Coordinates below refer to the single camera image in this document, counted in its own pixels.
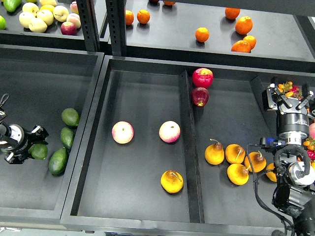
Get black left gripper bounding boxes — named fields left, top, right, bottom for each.
left=4, top=124, right=49, bottom=164

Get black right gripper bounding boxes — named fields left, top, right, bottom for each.
left=262, top=76, right=315, bottom=139

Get green avocado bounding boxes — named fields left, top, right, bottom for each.
left=60, top=127, right=75, bottom=149
left=0, top=148, right=10, bottom=154
left=49, top=147, right=68, bottom=175
left=29, top=144, right=48, bottom=160
left=62, top=108, right=80, bottom=127

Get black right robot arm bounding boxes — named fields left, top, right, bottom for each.
left=253, top=77, right=315, bottom=236

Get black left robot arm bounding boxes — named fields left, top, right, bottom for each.
left=0, top=109, right=49, bottom=164

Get green avocado bottom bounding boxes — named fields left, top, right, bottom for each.
left=49, top=147, right=68, bottom=175

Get green avocado top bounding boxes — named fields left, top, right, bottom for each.
left=62, top=108, right=80, bottom=127

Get yellow pear with stem left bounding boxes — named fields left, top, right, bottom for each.
left=205, top=139, right=224, bottom=165

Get pale yellow pear front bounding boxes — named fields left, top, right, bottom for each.
left=29, top=18, right=48, bottom=33

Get pale yellow pear left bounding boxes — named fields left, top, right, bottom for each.
left=19, top=12, right=35, bottom=29

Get pale yellow pear centre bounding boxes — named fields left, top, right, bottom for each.
left=37, top=9, right=54, bottom=26

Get orange and red cherry tomatoes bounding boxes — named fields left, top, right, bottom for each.
left=278, top=81, right=302, bottom=100

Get pink peach at right edge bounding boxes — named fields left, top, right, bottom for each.
left=309, top=123, right=315, bottom=139

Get cherry tomato bunch lower right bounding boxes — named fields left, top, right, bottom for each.
left=303, top=137, right=315, bottom=169

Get black upper right shelf tray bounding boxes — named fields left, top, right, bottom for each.
left=100, top=0, right=315, bottom=74

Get black shelf tray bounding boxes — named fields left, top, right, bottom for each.
left=0, top=0, right=109, bottom=51
left=100, top=0, right=315, bottom=74

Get orange on shelf lower right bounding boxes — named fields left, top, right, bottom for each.
left=243, top=35, right=256, bottom=50

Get orange on shelf front right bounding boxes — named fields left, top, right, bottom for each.
left=231, top=40, right=251, bottom=53

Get large orange on shelf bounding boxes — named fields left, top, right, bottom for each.
left=235, top=16, right=253, bottom=35

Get bright red apple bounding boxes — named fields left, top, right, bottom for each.
left=192, top=68, right=214, bottom=89

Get pink apple left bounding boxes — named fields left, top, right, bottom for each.
left=112, top=121, right=134, bottom=144

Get pink apple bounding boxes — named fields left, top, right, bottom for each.
left=159, top=120, right=181, bottom=143
left=112, top=121, right=134, bottom=144

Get orange on shelf top right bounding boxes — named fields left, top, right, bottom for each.
left=224, top=7, right=241, bottom=20

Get orange on shelf middle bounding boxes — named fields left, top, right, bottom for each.
left=195, top=27, right=210, bottom=43

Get black upper left shelf tray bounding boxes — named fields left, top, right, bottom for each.
left=0, top=0, right=109, bottom=51

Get green lime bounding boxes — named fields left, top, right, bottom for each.
left=0, top=16, right=6, bottom=30

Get pink apple right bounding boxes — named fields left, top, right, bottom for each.
left=159, top=120, right=181, bottom=143

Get dark red apple on shelf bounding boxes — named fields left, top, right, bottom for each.
left=61, top=21, right=77, bottom=36

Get black centre tray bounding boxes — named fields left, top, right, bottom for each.
left=60, top=55, right=315, bottom=234

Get pink peach on shelf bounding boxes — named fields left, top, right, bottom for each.
left=66, top=13, right=81, bottom=29

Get black shelf post left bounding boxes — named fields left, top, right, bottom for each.
left=77, top=0, right=100, bottom=52

